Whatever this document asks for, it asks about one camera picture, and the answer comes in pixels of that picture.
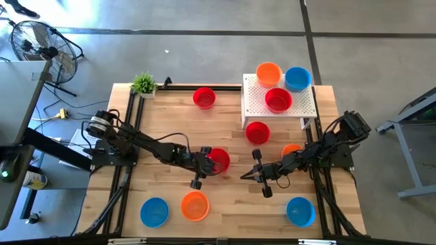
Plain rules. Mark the silver aluminium profile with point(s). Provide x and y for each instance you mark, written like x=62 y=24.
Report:
x=126 y=242
x=316 y=242

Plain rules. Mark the white flat box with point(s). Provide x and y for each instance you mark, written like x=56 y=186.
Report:
x=80 y=141

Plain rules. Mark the small green potted plant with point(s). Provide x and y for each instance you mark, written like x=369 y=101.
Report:
x=144 y=83

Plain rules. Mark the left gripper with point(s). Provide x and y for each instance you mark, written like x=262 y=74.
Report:
x=199 y=166

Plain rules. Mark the black floor fan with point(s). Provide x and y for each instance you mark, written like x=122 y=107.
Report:
x=47 y=52

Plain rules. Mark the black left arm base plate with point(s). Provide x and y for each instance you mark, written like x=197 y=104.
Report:
x=102 y=160

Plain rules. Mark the blue plastic mini bowl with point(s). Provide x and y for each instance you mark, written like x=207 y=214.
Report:
x=298 y=79
x=154 y=212
x=300 y=211

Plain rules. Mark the red plastic mini bowl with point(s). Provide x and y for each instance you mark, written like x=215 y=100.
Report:
x=223 y=158
x=204 y=98
x=278 y=100
x=257 y=132

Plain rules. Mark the light grey desk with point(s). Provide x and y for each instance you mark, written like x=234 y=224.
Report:
x=18 y=102

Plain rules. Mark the white labelled can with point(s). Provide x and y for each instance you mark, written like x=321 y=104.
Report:
x=34 y=180

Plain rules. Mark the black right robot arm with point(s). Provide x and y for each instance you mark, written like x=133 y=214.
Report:
x=351 y=127

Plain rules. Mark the black device with green light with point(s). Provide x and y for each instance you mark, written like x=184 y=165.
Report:
x=8 y=168

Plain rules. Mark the black aluminium table frame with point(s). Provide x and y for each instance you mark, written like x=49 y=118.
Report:
x=204 y=88

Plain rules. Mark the person's foot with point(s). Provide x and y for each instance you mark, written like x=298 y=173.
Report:
x=24 y=12

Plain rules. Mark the orange plastic mini bowl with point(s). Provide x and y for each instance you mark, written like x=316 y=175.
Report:
x=195 y=206
x=291 y=149
x=269 y=75

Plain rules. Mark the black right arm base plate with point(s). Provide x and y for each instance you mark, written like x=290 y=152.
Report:
x=337 y=163

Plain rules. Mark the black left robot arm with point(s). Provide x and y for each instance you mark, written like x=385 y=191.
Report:
x=153 y=148

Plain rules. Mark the black support beam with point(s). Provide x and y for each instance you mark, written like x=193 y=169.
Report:
x=51 y=146

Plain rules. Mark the grey metal table stand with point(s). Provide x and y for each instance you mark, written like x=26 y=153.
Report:
x=407 y=154

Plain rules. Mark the black caster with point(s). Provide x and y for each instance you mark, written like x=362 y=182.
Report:
x=33 y=218

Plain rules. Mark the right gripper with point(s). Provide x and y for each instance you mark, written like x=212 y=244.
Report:
x=270 y=170

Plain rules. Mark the black curved bracket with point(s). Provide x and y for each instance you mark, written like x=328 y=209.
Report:
x=167 y=82

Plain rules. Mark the yellow power adapter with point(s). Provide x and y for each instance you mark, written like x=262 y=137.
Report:
x=62 y=114

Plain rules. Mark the white perforated metal shelf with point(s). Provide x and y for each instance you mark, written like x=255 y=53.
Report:
x=255 y=109

